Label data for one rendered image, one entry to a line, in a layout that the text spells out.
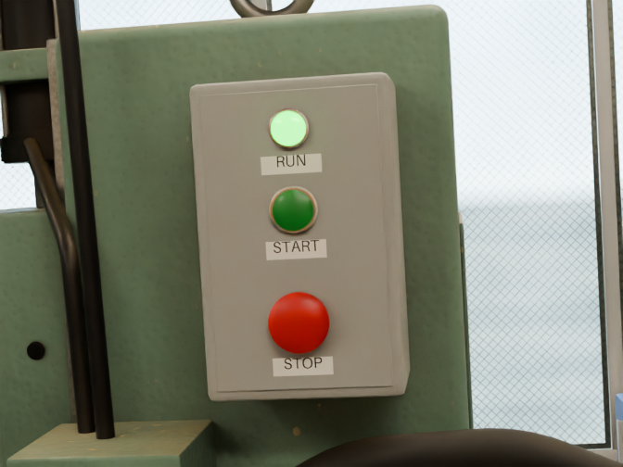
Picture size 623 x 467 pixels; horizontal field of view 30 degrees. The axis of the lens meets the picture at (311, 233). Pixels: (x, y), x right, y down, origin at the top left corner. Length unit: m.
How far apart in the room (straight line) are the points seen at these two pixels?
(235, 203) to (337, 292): 0.07
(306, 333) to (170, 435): 0.10
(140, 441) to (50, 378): 0.12
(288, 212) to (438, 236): 0.10
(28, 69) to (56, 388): 0.20
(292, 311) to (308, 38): 0.16
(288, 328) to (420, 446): 0.09
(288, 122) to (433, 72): 0.10
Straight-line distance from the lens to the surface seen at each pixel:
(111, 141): 0.66
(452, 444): 0.60
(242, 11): 0.75
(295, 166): 0.57
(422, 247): 0.63
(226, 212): 0.58
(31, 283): 0.72
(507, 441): 0.60
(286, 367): 0.58
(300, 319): 0.57
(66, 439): 0.64
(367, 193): 0.57
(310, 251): 0.57
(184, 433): 0.62
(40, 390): 0.72
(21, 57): 0.75
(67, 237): 0.65
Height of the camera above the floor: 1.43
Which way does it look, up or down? 3 degrees down
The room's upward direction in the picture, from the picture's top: 3 degrees counter-clockwise
